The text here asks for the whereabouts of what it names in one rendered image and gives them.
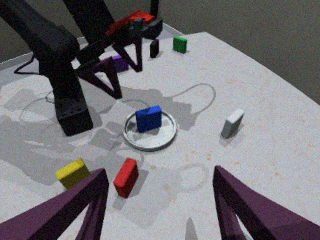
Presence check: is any yellow block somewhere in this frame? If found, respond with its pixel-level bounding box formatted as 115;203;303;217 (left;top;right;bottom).
55;158;90;190

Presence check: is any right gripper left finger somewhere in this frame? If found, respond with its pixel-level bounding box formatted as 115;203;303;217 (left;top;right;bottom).
0;168;109;240

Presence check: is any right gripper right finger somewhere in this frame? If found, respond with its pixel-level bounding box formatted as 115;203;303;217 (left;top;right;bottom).
212;165;320;240

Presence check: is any white saucer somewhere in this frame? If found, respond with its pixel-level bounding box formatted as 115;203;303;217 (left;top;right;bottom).
122;110;177;151

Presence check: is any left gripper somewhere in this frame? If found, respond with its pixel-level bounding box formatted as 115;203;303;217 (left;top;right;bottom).
72;0;157;100

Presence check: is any purple block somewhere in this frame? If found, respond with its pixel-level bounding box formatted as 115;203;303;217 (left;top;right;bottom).
113;55;129;73

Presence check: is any red block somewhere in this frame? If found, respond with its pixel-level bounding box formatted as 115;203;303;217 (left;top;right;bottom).
113;158;139;198

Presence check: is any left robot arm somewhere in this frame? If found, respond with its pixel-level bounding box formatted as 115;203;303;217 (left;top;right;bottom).
0;0;163;123

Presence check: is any green block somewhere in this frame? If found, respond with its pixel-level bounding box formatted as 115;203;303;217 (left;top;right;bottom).
173;36;187;53

